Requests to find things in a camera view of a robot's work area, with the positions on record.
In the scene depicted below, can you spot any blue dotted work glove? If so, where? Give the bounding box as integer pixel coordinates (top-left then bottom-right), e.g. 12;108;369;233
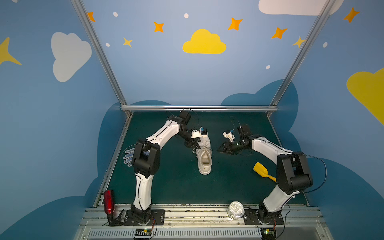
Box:
123;148;135;167

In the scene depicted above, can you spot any red bottle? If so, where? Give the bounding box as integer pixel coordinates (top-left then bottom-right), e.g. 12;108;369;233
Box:
103;190;115;216

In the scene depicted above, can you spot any right small circuit board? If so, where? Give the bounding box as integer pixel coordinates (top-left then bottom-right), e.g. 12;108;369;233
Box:
261;228;277;240

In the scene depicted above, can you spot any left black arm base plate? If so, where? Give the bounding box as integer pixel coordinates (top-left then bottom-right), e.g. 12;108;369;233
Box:
123;208;165;226

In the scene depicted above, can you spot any yellow plastic scoop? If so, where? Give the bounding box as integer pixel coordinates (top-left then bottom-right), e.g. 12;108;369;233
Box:
253;162;277;183

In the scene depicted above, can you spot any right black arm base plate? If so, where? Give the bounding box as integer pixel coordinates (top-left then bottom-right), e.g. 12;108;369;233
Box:
244;207;285;225

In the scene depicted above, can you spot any aluminium frame right post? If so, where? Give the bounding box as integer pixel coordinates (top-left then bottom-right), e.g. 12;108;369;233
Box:
266;0;337;118

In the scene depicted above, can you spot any white sneaker shoe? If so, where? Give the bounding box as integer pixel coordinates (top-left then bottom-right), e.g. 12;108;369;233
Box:
196;135;212;175

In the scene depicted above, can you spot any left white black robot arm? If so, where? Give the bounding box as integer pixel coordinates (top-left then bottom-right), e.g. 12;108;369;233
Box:
128;110;200;225

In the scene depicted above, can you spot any aluminium front rail base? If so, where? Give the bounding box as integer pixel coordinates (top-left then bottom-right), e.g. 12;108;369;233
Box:
74;204;333;240

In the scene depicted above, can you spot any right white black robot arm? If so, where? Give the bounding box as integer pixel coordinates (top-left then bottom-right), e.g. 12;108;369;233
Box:
218;125;313;225

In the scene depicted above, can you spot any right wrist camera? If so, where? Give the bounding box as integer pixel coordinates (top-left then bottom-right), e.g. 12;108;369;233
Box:
223;130;235;143

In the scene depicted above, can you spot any aluminium frame left post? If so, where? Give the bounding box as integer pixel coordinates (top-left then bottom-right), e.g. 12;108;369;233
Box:
71;0;132;118

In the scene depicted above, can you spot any left small circuit board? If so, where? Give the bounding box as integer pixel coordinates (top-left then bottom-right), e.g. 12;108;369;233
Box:
134;229;153;240

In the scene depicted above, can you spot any small circuit board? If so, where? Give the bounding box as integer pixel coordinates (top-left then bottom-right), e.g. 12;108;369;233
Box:
261;228;277;240
134;229;153;240

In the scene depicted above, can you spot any aluminium frame post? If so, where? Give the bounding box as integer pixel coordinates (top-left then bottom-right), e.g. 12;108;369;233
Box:
266;0;337;118
71;0;132;118

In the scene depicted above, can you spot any white shoelace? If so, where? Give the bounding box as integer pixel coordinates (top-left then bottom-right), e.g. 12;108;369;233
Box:
193;143;212;154

